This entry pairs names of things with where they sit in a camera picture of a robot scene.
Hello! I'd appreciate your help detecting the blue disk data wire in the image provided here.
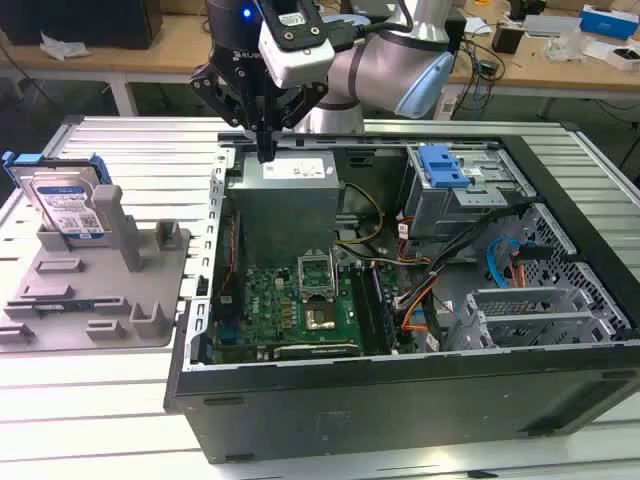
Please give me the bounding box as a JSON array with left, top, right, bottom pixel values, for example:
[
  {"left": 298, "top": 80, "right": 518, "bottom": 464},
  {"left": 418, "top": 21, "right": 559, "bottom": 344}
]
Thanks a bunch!
[{"left": 487, "top": 237, "right": 556, "bottom": 290}]

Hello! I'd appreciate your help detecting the hard disk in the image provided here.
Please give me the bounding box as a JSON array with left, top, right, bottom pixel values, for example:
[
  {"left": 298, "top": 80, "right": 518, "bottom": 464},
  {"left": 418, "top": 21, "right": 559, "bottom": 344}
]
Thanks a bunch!
[{"left": 2, "top": 152, "right": 114, "bottom": 249}]

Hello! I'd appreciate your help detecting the small black box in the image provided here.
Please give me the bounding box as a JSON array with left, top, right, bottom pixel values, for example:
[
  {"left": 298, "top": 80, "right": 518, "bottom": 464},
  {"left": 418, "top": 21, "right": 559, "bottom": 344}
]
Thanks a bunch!
[{"left": 492, "top": 22, "right": 524, "bottom": 55}]

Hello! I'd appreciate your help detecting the grey plastic parts rack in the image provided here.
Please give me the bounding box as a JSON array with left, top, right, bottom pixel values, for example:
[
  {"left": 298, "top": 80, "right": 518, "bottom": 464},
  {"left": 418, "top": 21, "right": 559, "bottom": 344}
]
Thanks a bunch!
[{"left": 0, "top": 184, "right": 194, "bottom": 354}]

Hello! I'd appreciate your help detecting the blue cardboard box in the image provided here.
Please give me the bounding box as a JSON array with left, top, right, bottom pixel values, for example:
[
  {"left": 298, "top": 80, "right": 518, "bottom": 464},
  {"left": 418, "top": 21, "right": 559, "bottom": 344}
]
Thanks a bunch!
[{"left": 579, "top": 4, "right": 640, "bottom": 42}]

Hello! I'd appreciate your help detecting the black power wire bundle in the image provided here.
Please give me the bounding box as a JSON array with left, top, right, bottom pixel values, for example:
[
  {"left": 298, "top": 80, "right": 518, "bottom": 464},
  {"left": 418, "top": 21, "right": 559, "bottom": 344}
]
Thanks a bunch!
[{"left": 392, "top": 204, "right": 531, "bottom": 321}]

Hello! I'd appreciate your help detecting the grey metal drive cage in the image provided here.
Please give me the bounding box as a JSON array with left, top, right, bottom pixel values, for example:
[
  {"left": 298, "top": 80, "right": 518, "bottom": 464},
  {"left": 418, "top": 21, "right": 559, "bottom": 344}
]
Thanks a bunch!
[{"left": 402, "top": 143, "right": 532, "bottom": 242}]

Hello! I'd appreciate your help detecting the green motherboard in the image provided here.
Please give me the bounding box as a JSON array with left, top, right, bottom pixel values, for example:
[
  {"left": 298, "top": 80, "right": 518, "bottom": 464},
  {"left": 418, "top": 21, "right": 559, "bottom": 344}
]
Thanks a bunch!
[{"left": 212, "top": 262, "right": 416, "bottom": 365}]

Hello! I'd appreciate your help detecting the black graphics card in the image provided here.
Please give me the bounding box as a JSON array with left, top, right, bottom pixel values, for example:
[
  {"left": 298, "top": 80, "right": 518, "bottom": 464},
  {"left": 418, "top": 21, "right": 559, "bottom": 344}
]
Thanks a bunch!
[{"left": 257, "top": 341, "right": 362, "bottom": 360}]

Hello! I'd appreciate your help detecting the black camera cable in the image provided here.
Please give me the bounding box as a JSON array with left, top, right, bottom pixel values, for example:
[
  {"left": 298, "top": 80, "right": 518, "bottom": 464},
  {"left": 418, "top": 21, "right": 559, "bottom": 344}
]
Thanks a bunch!
[{"left": 327, "top": 0, "right": 416, "bottom": 51}]

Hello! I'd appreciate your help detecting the large black box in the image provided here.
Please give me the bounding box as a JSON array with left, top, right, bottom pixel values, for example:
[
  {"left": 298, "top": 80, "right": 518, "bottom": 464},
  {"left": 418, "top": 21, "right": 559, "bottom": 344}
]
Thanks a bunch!
[{"left": 0, "top": 0, "right": 164, "bottom": 51}]

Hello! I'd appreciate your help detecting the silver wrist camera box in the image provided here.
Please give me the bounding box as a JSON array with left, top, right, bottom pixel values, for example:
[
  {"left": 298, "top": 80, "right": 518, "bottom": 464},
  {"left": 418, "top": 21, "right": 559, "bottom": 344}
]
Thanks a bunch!
[{"left": 257, "top": 0, "right": 335, "bottom": 90}]

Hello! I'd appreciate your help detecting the blue plastic drive latch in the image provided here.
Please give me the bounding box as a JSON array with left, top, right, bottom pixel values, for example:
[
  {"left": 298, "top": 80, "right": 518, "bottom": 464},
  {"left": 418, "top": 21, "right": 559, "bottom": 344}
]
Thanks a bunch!
[{"left": 418, "top": 143, "right": 474, "bottom": 189}]

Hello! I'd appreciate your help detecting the grey metal disk bay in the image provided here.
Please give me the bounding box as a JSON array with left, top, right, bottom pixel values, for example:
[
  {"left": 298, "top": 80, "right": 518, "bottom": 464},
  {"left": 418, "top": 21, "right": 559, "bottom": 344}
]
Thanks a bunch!
[{"left": 464, "top": 287, "right": 629, "bottom": 350}]

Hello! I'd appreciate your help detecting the CPU socket with gold contacts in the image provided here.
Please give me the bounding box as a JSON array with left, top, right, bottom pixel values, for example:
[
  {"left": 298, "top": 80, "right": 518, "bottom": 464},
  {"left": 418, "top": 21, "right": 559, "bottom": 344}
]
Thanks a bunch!
[{"left": 302, "top": 301, "right": 339, "bottom": 334}]

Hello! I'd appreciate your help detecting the grey power supply unit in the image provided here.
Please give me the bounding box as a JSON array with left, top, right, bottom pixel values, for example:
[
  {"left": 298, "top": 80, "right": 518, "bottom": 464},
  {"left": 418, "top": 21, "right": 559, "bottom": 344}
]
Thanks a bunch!
[{"left": 227, "top": 151, "right": 346, "bottom": 251}]

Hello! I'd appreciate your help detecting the wooden desk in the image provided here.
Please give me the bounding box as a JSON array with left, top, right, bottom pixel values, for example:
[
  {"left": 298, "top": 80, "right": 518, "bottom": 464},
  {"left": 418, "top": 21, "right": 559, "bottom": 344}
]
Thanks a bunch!
[{"left": 0, "top": 12, "right": 640, "bottom": 119}]

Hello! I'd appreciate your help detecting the crumpled white paper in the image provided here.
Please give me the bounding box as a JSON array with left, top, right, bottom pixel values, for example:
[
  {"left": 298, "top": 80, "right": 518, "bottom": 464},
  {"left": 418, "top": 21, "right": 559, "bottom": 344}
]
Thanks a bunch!
[{"left": 39, "top": 29, "right": 91, "bottom": 62}]

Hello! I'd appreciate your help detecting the black open PC case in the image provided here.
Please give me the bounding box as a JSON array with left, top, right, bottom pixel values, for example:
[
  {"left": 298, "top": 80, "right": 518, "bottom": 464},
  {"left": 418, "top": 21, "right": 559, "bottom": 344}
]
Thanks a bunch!
[{"left": 164, "top": 132, "right": 640, "bottom": 466}]

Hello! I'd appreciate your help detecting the metal socket cover frame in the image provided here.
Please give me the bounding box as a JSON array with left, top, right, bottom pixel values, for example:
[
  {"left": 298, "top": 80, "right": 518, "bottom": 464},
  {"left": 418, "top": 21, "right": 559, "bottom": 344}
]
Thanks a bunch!
[{"left": 297, "top": 248, "right": 336, "bottom": 304}]

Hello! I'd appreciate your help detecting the orange disk power wire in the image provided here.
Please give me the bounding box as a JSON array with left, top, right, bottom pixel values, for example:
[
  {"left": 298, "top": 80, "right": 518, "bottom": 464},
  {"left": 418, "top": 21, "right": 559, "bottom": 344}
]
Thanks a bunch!
[{"left": 507, "top": 257, "right": 529, "bottom": 290}]

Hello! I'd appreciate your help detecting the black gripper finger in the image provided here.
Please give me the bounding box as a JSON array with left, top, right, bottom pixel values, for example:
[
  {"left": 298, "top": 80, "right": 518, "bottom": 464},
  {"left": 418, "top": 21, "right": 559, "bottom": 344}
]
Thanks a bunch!
[
  {"left": 266, "top": 83, "right": 329, "bottom": 162},
  {"left": 191, "top": 63, "right": 268, "bottom": 162}
]

